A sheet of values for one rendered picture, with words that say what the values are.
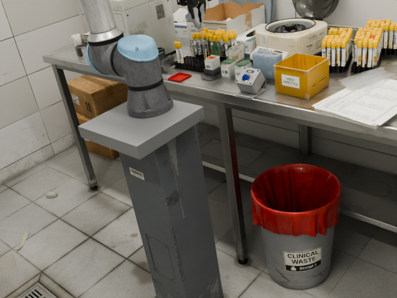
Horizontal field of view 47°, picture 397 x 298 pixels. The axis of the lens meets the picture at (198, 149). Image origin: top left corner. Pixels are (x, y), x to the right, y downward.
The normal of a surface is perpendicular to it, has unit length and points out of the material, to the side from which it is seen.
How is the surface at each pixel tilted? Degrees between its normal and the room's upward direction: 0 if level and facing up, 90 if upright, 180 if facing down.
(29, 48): 90
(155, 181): 90
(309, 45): 90
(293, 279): 94
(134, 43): 7
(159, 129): 1
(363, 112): 0
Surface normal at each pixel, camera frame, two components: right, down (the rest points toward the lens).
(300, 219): 0.00, 0.56
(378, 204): -0.14, -0.86
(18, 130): 0.74, 0.24
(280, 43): -0.76, 0.41
